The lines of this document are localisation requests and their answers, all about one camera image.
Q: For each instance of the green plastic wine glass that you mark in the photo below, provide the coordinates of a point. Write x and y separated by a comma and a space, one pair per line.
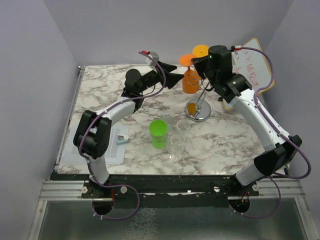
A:
158, 130

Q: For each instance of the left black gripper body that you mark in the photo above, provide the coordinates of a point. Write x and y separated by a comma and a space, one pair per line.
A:
159, 74

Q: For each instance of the small blue white stapler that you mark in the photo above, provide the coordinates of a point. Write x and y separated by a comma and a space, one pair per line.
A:
122, 139

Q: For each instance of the clear wine glass right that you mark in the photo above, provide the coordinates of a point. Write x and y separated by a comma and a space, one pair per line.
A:
183, 127

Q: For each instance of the whiteboard with yellow frame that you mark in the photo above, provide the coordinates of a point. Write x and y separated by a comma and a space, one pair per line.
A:
254, 67

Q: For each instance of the aluminium frame rails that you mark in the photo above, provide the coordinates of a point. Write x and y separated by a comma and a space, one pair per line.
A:
59, 187

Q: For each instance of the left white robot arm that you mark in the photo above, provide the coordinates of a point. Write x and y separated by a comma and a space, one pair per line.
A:
94, 129

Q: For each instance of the printed paper sheets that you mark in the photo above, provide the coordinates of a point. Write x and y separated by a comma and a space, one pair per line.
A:
113, 156

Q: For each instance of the chrome wine glass rack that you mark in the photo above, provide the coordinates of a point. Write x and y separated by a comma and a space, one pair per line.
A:
198, 109

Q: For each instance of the clear wine glass left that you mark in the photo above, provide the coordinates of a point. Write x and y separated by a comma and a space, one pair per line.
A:
169, 122

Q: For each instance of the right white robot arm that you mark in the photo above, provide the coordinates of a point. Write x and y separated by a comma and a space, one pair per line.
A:
279, 146

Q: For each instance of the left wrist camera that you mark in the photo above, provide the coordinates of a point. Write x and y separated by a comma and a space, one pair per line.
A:
151, 60

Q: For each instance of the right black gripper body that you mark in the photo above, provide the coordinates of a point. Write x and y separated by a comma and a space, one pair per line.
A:
210, 75

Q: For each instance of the orange plastic wine glass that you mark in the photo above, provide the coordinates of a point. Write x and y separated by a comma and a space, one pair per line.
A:
190, 81

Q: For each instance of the clear wine glass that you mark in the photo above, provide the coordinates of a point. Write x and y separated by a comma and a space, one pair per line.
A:
169, 122
183, 127
176, 146

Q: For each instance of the yellow plastic wine glass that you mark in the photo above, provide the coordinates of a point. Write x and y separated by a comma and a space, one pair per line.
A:
200, 50

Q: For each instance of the clear wine glass front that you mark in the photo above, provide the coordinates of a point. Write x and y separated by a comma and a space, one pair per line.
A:
176, 146

